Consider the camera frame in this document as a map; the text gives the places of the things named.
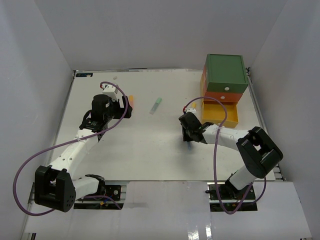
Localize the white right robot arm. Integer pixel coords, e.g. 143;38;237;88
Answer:
178;112;284;200

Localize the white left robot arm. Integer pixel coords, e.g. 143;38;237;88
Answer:
34;94;132;212

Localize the orange cap highlighter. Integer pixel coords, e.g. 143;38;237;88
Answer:
128;95;134;109

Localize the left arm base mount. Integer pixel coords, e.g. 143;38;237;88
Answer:
73;184;126;210

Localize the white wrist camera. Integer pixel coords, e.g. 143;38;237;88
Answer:
182;107;198;116
100;83;118;102

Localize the green drawer box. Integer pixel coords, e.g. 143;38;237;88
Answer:
203;54;249;94

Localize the green cap highlighter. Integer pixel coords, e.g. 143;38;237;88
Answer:
149;97;162;115

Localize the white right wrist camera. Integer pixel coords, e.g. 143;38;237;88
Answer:
182;107;198;116

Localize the yellow drawer box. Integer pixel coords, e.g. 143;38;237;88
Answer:
200;76;240;129

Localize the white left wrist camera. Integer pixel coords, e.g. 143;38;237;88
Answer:
100;83;118;102

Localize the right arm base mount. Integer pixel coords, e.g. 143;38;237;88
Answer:
205;183;258;213

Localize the orange drawer box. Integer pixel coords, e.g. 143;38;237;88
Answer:
200;66;243;103

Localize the blue label sticker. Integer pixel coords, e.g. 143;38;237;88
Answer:
75;72;93;78

